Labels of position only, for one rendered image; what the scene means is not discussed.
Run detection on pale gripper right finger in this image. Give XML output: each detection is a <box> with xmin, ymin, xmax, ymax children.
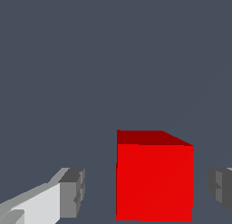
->
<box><xmin>207</xmin><ymin>167</ymin><xmax>232</xmax><ymax>216</ymax></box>

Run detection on red cube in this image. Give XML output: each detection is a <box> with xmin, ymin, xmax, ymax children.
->
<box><xmin>115</xmin><ymin>129</ymin><xmax>195</xmax><ymax>223</ymax></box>

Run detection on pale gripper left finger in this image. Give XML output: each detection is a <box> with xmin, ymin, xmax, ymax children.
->
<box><xmin>0</xmin><ymin>167</ymin><xmax>86</xmax><ymax>224</ymax></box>

